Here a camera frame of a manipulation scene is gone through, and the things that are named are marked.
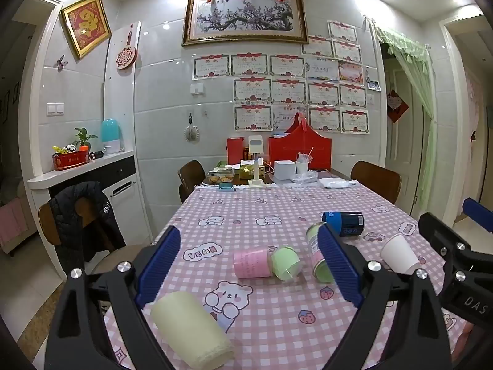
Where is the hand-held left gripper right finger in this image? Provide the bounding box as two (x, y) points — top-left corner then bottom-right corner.
(316, 224), (452, 370)

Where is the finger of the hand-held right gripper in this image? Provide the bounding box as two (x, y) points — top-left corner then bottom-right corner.
(418, 212), (493, 297)
(463, 198), (493, 234)

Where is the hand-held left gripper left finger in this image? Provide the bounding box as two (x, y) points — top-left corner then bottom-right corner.
(45, 225), (181, 370)

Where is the green cup with printed label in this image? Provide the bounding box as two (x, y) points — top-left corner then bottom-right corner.
(305, 222), (336, 283)

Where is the dark blue cup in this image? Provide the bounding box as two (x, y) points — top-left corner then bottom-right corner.
(321, 211), (365, 238)

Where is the white paper cup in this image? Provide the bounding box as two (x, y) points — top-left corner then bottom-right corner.
(380, 233), (423, 274)

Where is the light green cup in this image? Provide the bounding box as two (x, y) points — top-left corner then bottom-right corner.
(271, 245), (303, 281)

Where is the pale yellow cup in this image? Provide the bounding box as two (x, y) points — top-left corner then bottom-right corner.
(150, 291), (235, 369)

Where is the pink cup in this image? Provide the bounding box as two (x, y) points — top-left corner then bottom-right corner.
(233, 249), (274, 279)

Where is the white cup with straws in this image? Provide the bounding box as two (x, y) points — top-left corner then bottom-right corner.
(296, 147), (314, 176)

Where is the white cabinet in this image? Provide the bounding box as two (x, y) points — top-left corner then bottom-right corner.
(27, 150), (144, 274)

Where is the white plastic bag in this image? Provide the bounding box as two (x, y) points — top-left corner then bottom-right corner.
(319, 177), (353, 190)

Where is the brown wooden chair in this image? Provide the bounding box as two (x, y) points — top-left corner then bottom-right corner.
(350, 161), (402, 205)
(38, 196), (155, 278)
(178, 160), (206, 203)

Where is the pink checked bear tablecloth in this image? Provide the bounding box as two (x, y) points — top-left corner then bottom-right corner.
(102, 184), (475, 370)

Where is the white door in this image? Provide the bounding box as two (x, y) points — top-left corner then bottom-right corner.
(384, 57), (425, 206)

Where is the black jacket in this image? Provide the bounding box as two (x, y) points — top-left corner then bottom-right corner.
(49, 181), (128, 263)

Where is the clear food container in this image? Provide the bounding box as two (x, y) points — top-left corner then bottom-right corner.
(208, 167), (235, 184)

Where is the white square box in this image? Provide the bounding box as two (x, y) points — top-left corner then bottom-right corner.
(274, 160), (296, 181)

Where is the red gift bag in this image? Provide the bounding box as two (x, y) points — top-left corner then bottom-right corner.
(268, 116), (332, 171)

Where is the gold box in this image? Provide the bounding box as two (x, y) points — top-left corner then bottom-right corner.
(239, 164), (267, 180)

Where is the red diamond door ornament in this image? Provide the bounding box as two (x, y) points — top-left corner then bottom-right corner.
(387, 89), (403, 123)

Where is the red tray with items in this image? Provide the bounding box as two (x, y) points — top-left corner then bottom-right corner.
(52, 150), (90, 172)

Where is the light blue humidifier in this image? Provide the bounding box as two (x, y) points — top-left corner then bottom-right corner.
(101, 119), (126, 155)

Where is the red thermos jug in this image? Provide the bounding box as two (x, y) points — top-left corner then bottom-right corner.
(226, 137), (246, 163)

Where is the light green curtain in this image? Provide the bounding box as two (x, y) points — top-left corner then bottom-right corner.
(375, 26), (438, 221)

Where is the white desk lamp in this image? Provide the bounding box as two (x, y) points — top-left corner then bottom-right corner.
(247, 136), (267, 189)

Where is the small potted plant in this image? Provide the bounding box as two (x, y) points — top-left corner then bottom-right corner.
(73, 127), (99, 152)

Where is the pink towel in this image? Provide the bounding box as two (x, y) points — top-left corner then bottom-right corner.
(0, 196), (28, 244)

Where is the round pink hanging ornament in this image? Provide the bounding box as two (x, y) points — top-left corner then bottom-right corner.
(116, 22), (138, 71)

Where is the red gold framed picture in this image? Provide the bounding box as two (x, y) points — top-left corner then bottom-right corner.
(61, 0), (112, 60)

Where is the framed blossom painting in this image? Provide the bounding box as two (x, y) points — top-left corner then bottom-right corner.
(182, 0), (310, 47)

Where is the group of wall certificates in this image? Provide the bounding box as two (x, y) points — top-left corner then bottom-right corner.
(193, 19), (370, 135)

